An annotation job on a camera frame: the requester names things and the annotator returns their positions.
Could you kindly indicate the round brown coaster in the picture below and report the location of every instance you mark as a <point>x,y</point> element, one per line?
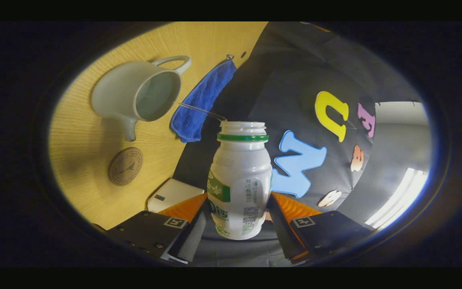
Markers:
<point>125,166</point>

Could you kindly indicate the white teacup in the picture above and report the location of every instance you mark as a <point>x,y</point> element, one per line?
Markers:
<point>114,96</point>

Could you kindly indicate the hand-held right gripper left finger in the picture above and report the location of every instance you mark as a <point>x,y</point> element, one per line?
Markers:
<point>193,237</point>

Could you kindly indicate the white toaster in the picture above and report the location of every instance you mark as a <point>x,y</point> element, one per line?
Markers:
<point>173,192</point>

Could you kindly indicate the ceiling light panel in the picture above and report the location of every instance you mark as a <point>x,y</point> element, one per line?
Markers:
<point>399,196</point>

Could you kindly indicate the white water bottle green label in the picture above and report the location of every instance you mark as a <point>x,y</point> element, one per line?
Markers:
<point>239,180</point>

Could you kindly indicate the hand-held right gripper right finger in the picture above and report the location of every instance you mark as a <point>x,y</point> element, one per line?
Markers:
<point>285,237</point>

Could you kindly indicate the blue towel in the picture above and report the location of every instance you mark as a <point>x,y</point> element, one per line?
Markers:
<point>203,100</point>

